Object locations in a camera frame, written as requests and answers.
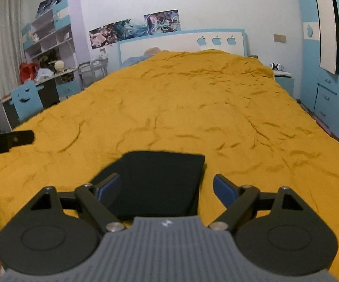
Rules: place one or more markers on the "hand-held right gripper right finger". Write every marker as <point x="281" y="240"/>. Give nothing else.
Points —
<point x="225" y="191"/>

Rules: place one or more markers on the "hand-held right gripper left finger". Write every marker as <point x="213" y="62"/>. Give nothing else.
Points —
<point x="109" y="189"/>

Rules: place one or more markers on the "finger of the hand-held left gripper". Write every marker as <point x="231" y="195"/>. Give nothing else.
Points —
<point x="10" y="140"/>

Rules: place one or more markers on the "black pants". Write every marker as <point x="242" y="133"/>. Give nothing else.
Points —
<point x="157" y="179"/>

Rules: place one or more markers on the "white desk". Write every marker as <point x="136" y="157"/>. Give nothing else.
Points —
<point x="3" y="117"/>

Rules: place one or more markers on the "blue chair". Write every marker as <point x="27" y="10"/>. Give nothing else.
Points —
<point x="28" y="102"/>

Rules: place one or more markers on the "red bag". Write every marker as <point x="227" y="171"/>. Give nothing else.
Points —
<point x="28" y="72"/>

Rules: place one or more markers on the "white plastic bag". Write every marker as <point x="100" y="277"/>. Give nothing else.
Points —
<point x="45" y="72"/>

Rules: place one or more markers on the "blue white drawer cabinet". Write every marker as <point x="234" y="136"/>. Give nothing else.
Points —
<point x="69" y="89"/>

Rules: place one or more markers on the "white round ornament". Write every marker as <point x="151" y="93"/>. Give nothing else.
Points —
<point x="59" y="66"/>

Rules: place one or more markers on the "yellow blanket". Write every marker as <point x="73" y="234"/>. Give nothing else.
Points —
<point x="187" y="108"/>

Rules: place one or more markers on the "grey metal cart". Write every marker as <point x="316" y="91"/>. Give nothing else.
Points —
<point x="94" y="72"/>

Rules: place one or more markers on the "blue nightstand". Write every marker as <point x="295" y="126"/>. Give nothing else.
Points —
<point x="284" y="85"/>

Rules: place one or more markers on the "white blue bookshelf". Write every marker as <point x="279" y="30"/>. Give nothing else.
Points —
<point x="63" y="23"/>

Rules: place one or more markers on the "white headphones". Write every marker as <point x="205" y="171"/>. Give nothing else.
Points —
<point x="276" y="66"/>

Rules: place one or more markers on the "blue pillow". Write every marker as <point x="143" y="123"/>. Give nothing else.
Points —
<point x="137" y="57"/>

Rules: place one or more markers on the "picture board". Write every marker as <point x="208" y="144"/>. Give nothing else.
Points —
<point x="49" y="1"/>

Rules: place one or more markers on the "blue wardrobe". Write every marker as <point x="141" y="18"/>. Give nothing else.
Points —
<point x="310" y="64"/>

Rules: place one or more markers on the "white blue headboard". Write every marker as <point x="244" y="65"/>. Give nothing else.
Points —
<point x="184" y="39"/>

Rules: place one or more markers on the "anime wall poster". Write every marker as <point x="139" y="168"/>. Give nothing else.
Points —
<point x="129" y="29"/>
<point x="162" y="22"/>
<point x="103" y="36"/>

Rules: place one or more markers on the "tan wall plate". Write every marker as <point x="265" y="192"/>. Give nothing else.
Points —
<point x="279" y="38"/>

